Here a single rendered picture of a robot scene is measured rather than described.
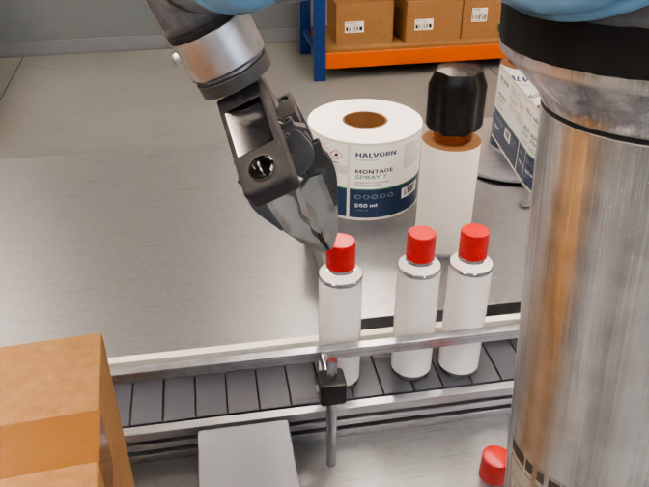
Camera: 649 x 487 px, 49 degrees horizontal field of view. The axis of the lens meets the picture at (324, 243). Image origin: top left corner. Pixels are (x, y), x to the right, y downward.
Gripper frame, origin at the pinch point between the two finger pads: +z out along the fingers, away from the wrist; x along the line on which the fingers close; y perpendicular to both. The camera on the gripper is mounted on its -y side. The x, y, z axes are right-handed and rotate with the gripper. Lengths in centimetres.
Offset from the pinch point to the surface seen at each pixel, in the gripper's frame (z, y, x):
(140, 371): 5.1, 0.3, 25.2
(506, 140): 30, 59, -32
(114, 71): 50, 398, 122
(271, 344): 15.4, 8.9, 13.5
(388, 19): 94, 377, -48
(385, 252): 25.9, 33.6, -3.2
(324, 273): 6.3, 4.6, 2.3
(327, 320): 11.7, 3.6, 4.6
